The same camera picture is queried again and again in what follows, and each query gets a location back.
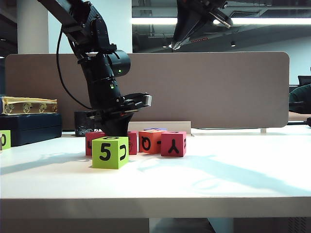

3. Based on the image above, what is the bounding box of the red block with Y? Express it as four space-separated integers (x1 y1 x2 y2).
160 131 187 158

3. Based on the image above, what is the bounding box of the beige cable tray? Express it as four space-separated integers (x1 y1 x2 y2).
127 121 195 136

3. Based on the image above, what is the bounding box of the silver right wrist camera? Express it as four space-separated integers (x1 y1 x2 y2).
210 8 234 28

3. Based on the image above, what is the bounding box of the red block with C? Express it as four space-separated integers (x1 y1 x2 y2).
85 132 106 156

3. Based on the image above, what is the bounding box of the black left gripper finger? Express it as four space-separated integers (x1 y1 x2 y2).
116 113 135 137
101 118 119 137

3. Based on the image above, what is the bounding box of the red block with U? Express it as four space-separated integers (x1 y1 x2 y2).
126 131 138 155

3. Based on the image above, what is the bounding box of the orange block with Q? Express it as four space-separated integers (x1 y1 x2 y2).
138 130 168 155

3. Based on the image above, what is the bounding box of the black office chair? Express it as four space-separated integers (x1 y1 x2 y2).
297 76 311 87

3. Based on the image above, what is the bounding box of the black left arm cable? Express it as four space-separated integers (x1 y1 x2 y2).
56 31 93 110

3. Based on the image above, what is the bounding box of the dark blue case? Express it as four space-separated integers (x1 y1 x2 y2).
0 113 63 148

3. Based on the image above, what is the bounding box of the brown fabric desk divider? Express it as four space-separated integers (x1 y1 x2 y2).
4 51 290 129

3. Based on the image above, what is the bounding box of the white ceiling light strip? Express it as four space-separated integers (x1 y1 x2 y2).
131 17 311 26

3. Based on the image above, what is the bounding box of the person in dark green top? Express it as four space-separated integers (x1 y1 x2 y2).
288 64 311 115

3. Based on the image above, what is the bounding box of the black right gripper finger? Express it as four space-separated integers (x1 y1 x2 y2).
171 0 199 50
176 12 214 49

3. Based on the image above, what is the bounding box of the yellow patterned box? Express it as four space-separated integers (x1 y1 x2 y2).
1 96 58 116

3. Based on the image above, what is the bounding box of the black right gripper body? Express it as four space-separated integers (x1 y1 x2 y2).
177 0 229 16

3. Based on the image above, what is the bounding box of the black mug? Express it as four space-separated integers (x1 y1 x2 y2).
74 111 98 137

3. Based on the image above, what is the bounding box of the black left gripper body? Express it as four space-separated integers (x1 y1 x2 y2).
86 93 147 123

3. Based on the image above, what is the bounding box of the green block with 5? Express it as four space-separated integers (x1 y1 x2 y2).
92 136 129 169

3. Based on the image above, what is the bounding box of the green block with O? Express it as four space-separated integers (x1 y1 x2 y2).
0 130 12 150

